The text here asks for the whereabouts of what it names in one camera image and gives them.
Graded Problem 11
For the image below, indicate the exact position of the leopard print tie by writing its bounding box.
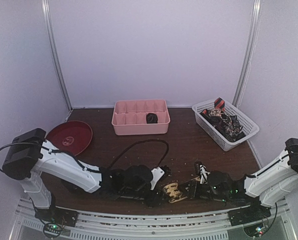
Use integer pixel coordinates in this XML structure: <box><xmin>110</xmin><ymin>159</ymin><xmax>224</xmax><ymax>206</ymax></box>
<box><xmin>162</xmin><ymin>182</ymin><xmax>188</xmax><ymax>204</ymax></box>

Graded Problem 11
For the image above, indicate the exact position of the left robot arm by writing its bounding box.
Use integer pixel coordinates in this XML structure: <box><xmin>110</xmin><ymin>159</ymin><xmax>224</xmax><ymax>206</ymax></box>
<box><xmin>0</xmin><ymin>128</ymin><xmax>170</xmax><ymax>225</ymax></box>

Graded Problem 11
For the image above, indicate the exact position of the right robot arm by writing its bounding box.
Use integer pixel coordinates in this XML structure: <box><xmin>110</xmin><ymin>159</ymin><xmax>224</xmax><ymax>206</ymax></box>
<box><xmin>178</xmin><ymin>138</ymin><xmax>298</xmax><ymax>221</ymax></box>

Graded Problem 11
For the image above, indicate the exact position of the dark patterned ties pile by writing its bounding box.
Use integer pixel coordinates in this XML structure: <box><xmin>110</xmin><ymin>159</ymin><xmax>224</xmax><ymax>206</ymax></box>
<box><xmin>200</xmin><ymin>108</ymin><xmax>246</xmax><ymax>143</ymax></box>

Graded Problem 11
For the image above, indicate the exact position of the right circuit board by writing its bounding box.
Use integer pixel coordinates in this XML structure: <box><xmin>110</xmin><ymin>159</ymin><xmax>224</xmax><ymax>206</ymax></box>
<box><xmin>248</xmin><ymin>224</ymin><xmax>268</xmax><ymax>238</ymax></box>

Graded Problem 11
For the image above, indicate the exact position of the circuit board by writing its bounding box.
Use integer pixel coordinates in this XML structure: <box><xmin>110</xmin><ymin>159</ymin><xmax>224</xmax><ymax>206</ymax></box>
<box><xmin>248</xmin><ymin>224</ymin><xmax>268</xmax><ymax>238</ymax></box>
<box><xmin>42</xmin><ymin>222</ymin><xmax>63</xmax><ymax>239</ymax></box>

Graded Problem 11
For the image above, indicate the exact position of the white plastic mesh basket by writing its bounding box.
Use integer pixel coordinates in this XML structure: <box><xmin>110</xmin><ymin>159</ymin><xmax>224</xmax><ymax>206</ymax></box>
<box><xmin>192</xmin><ymin>97</ymin><xmax>260</xmax><ymax>152</ymax></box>

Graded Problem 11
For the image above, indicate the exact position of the rolled black tie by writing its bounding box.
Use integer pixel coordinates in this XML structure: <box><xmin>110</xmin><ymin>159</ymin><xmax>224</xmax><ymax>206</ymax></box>
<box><xmin>146</xmin><ymin>112</ymin><xmax>158</xmax><ymax>124</ymax></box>

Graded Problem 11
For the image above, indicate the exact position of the pink divided organizer box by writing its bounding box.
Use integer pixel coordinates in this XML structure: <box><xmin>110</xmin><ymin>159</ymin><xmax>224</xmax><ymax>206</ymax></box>
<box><xmin>111</xmin><ymin>99</ymin><xmax>171</xmax><ymax>136</ymax></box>

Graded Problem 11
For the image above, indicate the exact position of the red round plate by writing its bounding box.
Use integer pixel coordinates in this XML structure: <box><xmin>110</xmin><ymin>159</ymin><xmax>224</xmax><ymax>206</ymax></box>
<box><xmin>46</xmin><ymin>120</ymin><xmax>93</xmax><ymax>156</ymax></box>

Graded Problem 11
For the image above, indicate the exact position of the red black striped tie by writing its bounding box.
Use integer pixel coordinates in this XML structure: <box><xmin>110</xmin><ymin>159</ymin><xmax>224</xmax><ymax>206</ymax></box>
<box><xmin>214</xmin><ymin>97</ymin><xmax>225</xmax><ymax>112</ymax></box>

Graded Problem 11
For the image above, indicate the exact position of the left circuit board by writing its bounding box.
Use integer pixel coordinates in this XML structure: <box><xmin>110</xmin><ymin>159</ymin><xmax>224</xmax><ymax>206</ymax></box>
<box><xmin>42</xmin><ymin>222</ymin><xmax>63</xmax><ymax>239</ymax></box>

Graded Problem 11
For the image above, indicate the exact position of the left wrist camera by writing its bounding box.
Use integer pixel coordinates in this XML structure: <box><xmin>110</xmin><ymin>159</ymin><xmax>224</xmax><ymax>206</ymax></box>
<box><xmin>150</xmin><ymin>165</ymin><xmax>171</xmax><ymax>191</ymax></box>

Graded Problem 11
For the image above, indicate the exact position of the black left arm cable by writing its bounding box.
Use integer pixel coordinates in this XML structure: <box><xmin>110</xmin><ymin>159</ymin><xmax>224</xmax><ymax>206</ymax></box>
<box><xmin>108</xmin><ymin>138</ymin><xmax>170</xmax><ymax>173</ymax></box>

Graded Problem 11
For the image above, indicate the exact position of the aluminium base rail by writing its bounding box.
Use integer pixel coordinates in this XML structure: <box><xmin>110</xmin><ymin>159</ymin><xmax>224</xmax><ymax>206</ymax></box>
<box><xmin>13</xmin><ymin>197</ymin><xmax>290</xmax><ymax>240</ymax></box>

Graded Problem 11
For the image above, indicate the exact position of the right aluminium corner post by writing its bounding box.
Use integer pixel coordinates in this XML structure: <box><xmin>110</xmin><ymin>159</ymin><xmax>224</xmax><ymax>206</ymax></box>
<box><xmin>232</xmin><ymin>0</ymin><xmax>262</xmax><ymax>108</ymax></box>

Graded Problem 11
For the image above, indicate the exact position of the aluminium corner post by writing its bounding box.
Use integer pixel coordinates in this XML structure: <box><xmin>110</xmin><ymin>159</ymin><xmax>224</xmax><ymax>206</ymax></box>
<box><xmin>41</xmin><ymin>0</ymin><xmax>73</xmax><ymax>111</ymax></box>
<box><xmin>232</xmin><ymin>0</ymin><xmax>262</xmax><ymax>108</ymax></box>

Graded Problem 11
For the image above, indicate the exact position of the left aluminium corner post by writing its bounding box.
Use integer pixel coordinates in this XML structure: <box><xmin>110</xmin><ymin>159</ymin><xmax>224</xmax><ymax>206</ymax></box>
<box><xmin>41</xmin><ymin>0</ymin><xmax>73</xmax><ymax>111</ymax></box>

